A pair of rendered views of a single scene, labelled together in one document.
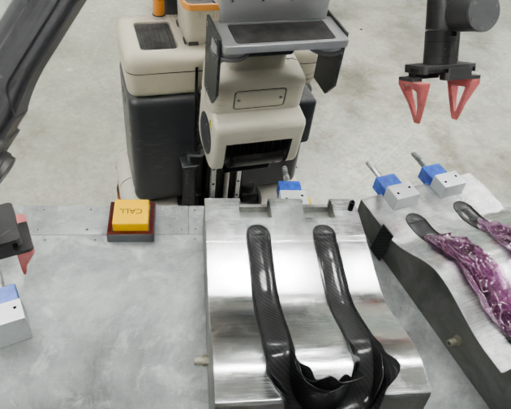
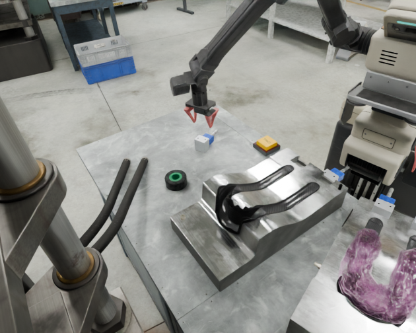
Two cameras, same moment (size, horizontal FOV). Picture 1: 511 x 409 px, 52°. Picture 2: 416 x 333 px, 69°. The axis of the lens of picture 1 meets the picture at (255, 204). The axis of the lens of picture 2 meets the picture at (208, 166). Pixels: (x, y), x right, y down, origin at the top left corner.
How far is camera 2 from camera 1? 0.63 m
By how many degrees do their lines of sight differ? 49
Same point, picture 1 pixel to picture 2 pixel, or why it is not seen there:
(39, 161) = (314, 145)
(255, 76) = (380, 125)
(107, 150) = not seen: hidden behind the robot
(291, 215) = (310, 172)
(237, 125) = (356, 145)
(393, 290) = (330, 239)
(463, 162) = not seen: outside the picture
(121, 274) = (243, 156)
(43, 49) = (218, 45)
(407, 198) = (381, 209)
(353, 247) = (318, 199)
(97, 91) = not seen: hidden behind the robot
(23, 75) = (212, 51)
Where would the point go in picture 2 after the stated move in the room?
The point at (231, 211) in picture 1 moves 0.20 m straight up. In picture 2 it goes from (290, 156) to (298, 106)
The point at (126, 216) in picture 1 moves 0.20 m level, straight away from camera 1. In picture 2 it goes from (263, 141) to (292, 121)
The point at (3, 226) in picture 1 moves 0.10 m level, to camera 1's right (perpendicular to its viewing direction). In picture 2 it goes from (207, 105) to (218, 118)
